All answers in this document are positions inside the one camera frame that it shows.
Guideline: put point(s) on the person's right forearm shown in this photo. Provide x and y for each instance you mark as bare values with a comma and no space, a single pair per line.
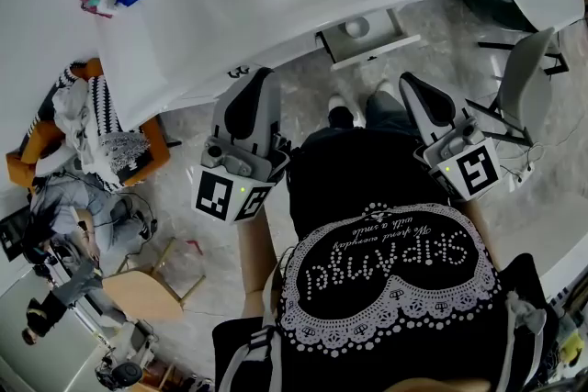
482,220

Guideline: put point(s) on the white clothes pile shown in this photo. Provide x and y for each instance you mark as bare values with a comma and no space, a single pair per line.
75,124

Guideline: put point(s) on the wooden side table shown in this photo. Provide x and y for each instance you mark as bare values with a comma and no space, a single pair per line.
142,294

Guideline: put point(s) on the white power strip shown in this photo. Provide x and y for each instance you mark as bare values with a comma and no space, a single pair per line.
521,173

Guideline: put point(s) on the person's left forearm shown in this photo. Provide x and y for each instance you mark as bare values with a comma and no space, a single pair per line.
257,261

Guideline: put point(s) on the person's black printed shirt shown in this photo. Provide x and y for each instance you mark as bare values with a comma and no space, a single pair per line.
390,312

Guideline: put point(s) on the black white striped blanket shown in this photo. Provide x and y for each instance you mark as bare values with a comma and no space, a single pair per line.
115,137

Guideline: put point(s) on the grey chair black legs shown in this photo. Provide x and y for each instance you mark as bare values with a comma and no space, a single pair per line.
523,92

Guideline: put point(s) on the red floor tape mark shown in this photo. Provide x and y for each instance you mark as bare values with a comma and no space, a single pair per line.
195,245

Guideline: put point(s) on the white vanity cabinet with sink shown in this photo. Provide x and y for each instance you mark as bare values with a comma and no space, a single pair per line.
229,14

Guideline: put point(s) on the person's white shoe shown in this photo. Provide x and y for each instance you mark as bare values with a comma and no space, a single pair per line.
385,86
338,102

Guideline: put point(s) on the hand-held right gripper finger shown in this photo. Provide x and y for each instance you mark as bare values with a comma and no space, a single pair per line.
413,115
443,105

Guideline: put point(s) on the small pink green bottle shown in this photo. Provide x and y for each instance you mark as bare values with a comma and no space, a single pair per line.
98,4

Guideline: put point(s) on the black equipment case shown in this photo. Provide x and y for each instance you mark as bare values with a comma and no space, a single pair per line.
11,234

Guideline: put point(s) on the white paper cup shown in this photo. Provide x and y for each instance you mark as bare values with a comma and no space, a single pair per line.
357,27

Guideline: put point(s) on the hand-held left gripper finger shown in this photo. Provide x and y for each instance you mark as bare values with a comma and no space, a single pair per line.
268,115
234,115

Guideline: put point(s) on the person's grey jeans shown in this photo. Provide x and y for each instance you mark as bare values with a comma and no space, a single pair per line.
376,115

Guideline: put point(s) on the person's right white shoe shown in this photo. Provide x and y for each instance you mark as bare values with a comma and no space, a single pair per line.
385,86

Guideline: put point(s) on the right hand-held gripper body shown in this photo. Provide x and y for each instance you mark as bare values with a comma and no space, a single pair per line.
464,165

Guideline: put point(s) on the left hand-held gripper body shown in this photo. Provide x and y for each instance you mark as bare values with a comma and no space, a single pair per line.
225,188

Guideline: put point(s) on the white drawer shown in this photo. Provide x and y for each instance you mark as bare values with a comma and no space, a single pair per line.
367,39

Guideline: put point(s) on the person's left white shoe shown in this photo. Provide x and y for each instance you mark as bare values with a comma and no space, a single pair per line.
338,102

